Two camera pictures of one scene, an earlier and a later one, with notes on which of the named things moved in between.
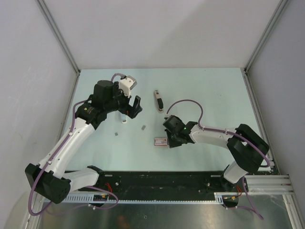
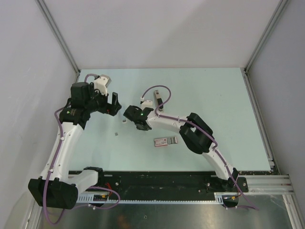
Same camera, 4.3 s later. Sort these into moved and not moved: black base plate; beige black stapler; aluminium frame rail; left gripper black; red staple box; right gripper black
Moved: left gripper black; right gripper black
Not moved: aluminium frame rail; black base plate; red staple box; beige black stapler
